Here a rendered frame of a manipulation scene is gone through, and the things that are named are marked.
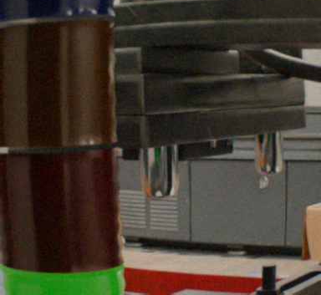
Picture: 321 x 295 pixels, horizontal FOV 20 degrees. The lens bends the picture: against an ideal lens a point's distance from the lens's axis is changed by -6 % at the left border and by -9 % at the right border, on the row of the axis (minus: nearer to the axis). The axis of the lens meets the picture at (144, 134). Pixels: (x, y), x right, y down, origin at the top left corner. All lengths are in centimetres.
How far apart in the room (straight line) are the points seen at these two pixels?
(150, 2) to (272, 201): 536
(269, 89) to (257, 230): 538
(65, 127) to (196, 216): 598
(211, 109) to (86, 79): 27
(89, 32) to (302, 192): 548
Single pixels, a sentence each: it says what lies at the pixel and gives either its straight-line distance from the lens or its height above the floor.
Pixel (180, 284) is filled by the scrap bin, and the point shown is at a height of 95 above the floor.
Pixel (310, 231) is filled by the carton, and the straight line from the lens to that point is 299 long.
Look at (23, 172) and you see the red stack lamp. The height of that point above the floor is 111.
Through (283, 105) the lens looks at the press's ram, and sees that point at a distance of 59.
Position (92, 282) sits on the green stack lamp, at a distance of 25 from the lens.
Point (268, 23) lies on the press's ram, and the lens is 46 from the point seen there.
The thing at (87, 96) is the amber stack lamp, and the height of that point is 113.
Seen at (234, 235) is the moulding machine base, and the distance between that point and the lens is 605.
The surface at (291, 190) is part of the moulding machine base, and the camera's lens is 576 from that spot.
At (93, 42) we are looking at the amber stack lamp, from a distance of 25.
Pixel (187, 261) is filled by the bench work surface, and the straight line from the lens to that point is 125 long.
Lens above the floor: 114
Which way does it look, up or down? 3 degrees down
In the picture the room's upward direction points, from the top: 2 degrees counter-clockwise
